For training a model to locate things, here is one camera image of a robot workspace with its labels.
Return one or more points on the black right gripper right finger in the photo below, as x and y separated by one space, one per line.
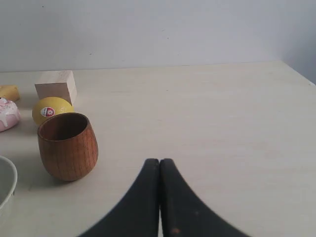
183 213

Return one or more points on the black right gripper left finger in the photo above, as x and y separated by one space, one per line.
137 213

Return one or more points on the brown wooden cup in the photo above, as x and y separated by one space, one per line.
68 147

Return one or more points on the white ceramic bowl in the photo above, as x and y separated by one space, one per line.
8 182

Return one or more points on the yellow lemon with sticker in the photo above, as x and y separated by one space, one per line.
48 107

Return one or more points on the light wooden cube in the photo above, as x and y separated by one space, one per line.
57 84

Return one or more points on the pink strawberry cake toy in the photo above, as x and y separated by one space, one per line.
9 114

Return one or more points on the yellow cheese wedge toy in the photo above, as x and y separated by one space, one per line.
9 92

